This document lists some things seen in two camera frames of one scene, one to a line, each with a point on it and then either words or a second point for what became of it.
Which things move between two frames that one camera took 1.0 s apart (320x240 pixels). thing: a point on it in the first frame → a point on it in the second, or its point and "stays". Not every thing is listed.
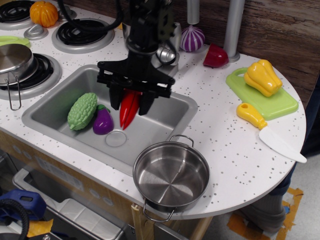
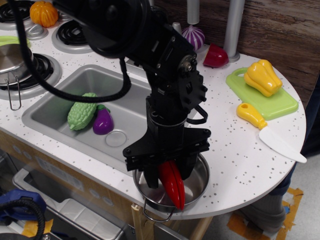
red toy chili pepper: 129,107 → 172,180
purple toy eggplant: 103,123 stays
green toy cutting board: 279,103 stays
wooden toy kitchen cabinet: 79,207 stays
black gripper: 138,72 → 166,138
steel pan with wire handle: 17,65 stays
